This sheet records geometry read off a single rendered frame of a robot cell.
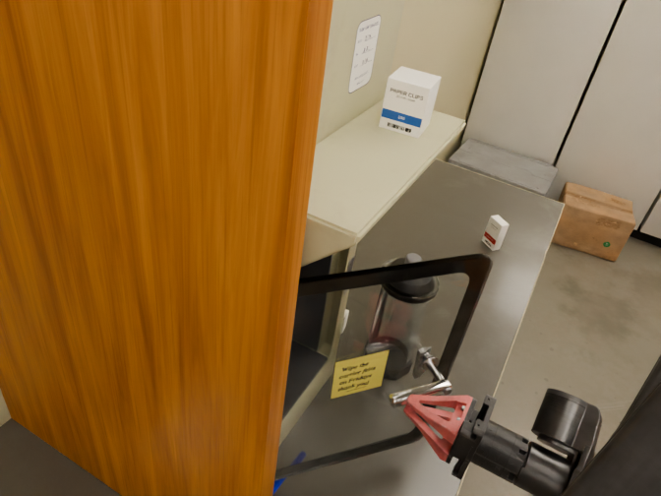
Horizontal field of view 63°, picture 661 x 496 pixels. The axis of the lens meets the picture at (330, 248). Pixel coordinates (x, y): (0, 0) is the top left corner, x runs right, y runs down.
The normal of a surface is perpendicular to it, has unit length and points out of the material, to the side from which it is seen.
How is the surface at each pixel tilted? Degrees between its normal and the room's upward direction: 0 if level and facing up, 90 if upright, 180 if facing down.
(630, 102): 90
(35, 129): 90
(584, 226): 90
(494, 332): 0
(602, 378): 0
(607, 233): 89
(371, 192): 0
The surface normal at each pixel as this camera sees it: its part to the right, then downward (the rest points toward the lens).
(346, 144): 0.13, -0.79
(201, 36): -0.48, 0.48
